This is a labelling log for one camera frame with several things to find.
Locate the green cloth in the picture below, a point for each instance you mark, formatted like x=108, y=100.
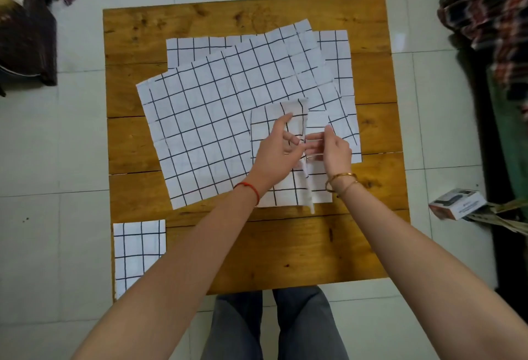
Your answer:
x=513, y=153

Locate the person's left forearm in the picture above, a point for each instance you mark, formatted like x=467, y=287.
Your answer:
x=185, y=273

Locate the white cardboard box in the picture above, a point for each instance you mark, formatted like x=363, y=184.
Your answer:
x=456, y=205

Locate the person's right forearm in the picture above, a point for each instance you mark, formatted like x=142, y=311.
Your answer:
x=412, y=265

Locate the large grid paper sheet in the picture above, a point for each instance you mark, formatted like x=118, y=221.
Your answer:
x=181, y=48
x=206, y=124

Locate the person's right hand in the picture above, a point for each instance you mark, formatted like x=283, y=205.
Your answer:
x=338, y=157

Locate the person's left hand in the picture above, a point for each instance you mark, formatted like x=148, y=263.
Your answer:
x=270, y=159

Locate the large plaid cloth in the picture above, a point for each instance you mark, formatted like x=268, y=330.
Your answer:
x=491, y=5

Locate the person's right fingers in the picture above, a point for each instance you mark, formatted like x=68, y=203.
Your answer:
x=317, y=137

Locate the gold bangle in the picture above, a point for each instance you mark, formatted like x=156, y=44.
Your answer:
x=342, y=175

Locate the loose printed papers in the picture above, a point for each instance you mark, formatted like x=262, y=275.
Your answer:
x=505, y=217

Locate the gray trousers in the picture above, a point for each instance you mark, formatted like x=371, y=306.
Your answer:
x=305, y=331

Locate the person's left fingers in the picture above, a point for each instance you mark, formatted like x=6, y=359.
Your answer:
x=282, y=124

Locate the dark brown wooden chair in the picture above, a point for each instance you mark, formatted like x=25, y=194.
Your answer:
x=29, y=46

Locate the small grid paper sheet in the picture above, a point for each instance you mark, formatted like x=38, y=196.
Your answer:
x=132, y=248
x=282, y=196

